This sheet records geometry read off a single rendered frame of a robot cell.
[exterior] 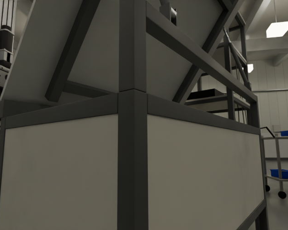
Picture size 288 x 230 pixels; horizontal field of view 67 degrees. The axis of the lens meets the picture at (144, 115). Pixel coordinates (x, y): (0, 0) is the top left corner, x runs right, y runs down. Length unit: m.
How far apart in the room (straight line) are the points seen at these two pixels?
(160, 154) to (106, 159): 0.11
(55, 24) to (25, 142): 0.41
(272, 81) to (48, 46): 12.17
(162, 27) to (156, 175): 0.32
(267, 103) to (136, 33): 11.98
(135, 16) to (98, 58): 0.56
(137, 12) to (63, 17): 0.46
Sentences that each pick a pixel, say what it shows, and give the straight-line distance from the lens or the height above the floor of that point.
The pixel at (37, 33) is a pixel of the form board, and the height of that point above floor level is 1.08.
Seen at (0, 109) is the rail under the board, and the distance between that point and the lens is 0.91.
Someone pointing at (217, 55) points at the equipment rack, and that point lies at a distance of 1.96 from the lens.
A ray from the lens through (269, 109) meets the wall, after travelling 12.29.
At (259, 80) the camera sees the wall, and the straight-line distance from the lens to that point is 12.50.
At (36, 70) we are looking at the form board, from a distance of 0.89.
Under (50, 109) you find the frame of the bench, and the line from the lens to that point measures 0.60.
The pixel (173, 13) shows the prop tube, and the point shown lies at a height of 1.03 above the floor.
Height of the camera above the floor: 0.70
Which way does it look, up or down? 8 degrees up
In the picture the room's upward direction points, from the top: 1 degrees counter-clockwise
